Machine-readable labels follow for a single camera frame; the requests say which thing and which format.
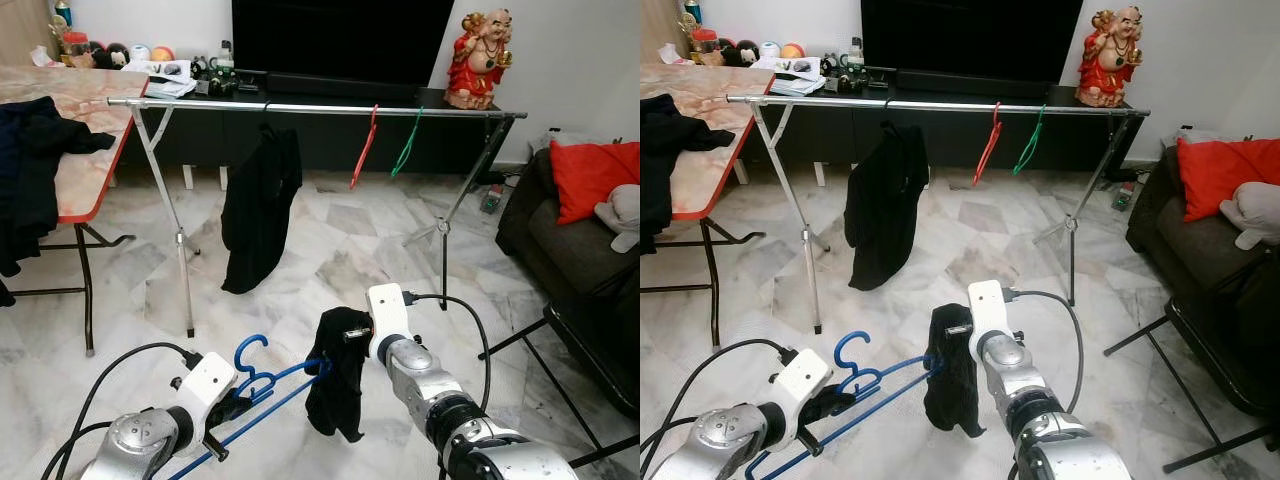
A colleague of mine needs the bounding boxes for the blue plastic hanger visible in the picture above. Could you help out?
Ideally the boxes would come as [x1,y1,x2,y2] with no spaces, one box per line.
[745,330,941,480]
[165,333,336,480]
[165,366,336,480]
[745,363,941,480]

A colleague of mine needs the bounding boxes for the black garment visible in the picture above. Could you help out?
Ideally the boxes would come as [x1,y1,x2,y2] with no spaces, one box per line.
[922,303,988,441]
[304,307,375,444]

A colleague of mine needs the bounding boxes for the red plastic hanger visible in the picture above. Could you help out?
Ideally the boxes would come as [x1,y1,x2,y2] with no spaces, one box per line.
[349,104,382,191]
[972,101,1005,188]

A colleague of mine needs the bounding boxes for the green plastic hanger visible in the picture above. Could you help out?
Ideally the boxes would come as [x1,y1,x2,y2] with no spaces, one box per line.
[1011,104,1047,177]
[389,107,425,180]

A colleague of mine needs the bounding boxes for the black printed t-shirt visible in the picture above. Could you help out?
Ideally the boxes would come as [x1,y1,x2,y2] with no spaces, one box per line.
[844,122,930,292]
[220,124,304,296]

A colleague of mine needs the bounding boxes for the black TV console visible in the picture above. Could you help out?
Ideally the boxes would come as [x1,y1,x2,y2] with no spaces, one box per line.
[112,85,523,193]
[740,83,1146,191]

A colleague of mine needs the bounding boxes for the silver clothes rack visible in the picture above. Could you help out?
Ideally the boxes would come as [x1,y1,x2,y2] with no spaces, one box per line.
[726,92,1151,336]
[106,94,529,339]

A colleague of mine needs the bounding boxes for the dark sofa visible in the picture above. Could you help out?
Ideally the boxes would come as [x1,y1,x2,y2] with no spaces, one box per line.
[1125,145,1280,421]
[496,148,641,419]

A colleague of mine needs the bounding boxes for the black soundbar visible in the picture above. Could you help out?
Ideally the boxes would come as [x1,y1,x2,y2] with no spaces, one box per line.
[266,72,421,101]
[893,70,1046,99]

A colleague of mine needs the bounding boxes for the pink marble folding table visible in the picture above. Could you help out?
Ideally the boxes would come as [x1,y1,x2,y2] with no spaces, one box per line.
[0,65,151,358]
[640,63,779,351]

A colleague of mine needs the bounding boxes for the grey plush pillow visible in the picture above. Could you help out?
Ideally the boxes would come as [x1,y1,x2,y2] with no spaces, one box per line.
[594,183,641,254]
[1220,181,1280,251]

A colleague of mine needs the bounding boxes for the red cushion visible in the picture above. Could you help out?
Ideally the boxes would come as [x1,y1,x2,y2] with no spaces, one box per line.
[1175,137,1280,223]
[548,140,641,227]

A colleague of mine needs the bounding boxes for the black clothes pile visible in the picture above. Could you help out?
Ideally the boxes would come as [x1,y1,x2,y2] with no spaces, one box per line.
[0,95,118,308]
[640,93,738,256]

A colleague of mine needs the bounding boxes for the red laughing Buddha statue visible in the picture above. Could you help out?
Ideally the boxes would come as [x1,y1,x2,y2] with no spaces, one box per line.
[1076,6,1146,109]
[444,8,515,111]

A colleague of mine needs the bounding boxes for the black television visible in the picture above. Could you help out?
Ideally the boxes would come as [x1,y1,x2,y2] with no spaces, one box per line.
[231,0,462,88]
[860,0,1085,86]

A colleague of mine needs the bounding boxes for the white papers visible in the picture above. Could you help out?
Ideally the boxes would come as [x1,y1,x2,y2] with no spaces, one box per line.
[122,59,198,100]
[750,57,824,98]

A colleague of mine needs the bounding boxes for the wooden sideboard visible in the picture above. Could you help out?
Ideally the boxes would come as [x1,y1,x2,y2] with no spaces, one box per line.
[0,0,57,69]
[640,0,686,63]

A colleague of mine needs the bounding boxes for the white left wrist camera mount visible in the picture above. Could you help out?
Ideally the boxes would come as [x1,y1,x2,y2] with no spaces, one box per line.
[170,350,242,447]
[765,347,834,446]

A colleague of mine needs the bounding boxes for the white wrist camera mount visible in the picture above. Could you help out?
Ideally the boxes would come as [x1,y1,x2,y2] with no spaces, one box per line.
[365,283,414,363]
[170,350,242,447]
[765,347,834,446]
[966,279,1016,361]

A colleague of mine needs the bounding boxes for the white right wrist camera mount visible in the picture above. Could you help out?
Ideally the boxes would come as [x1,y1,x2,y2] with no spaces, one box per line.
[365,283,414,363]
[966,279,1016,361]

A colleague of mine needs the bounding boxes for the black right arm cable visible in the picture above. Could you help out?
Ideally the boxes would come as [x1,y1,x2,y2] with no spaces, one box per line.
[403,292,494,413]
[1008,289,1086,416]

